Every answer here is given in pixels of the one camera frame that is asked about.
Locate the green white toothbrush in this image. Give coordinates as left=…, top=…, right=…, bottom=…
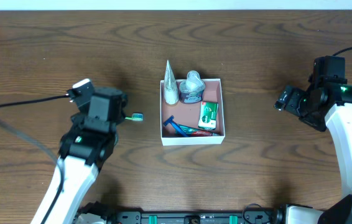
left=125, top=113, right=144, bottom=121

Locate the white Pantene tube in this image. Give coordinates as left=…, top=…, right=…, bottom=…
left=164, top=60, right=178, bottom=105

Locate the blue disposable razor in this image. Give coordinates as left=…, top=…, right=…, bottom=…
left=163, top=115, right=188, bottom=138

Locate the red green toothpaste tube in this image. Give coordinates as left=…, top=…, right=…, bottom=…
left=175, top=124, right=218, bottom=137

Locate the green white soap packet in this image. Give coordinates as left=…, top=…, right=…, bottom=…
left=198, top=101, right=218, bottom=130

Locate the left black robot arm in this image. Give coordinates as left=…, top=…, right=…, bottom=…
left=32, top=85, right=127, bottom=223

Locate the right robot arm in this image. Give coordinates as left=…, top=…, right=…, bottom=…
left=274, top=83, right=352, bottom=223

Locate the white box with pink interior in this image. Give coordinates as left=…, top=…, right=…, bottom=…
left=160, top=78, right=226, bottom=146

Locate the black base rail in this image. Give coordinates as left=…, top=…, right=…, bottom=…
left=73, top=210, right=287, bottom=224

